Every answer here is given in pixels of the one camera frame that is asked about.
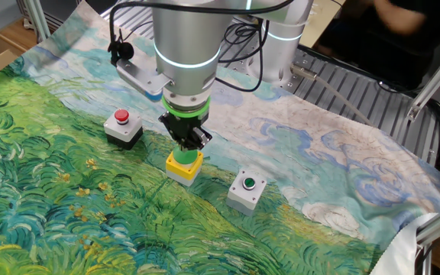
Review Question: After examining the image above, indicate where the small green button grey box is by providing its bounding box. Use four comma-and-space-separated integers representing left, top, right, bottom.
226, 169, 268, 218

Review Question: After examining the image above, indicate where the painted landscape cloth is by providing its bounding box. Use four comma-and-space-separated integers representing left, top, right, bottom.
0, 0, 440, 275

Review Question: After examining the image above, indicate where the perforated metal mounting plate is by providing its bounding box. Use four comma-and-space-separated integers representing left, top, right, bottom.
219, 37, 322, 96

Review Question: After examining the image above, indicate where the bare forearm of person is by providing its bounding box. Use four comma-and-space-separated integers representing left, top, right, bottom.
370, 0, 429, 36

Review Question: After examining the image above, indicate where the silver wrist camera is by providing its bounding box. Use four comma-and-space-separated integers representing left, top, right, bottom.
115, 59, 174, 103

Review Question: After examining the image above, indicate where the red button white black box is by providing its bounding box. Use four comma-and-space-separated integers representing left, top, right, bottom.
103, 108, 144, 150

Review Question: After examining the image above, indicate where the grey hose with metal connector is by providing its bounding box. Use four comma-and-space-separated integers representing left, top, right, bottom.
289, 63, 376, 128

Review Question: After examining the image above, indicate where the green dome button yellow box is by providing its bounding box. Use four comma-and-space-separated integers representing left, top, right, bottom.
165, 146, 205, 187

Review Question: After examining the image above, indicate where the tan cardboard sheet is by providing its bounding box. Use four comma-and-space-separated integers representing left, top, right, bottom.
299, 0, 345, 49

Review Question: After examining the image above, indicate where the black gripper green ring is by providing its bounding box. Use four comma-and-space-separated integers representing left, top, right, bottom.
157, 95, 213, 153

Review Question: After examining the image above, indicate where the black coiled cable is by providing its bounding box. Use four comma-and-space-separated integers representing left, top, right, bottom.
219, 21, 261, 64

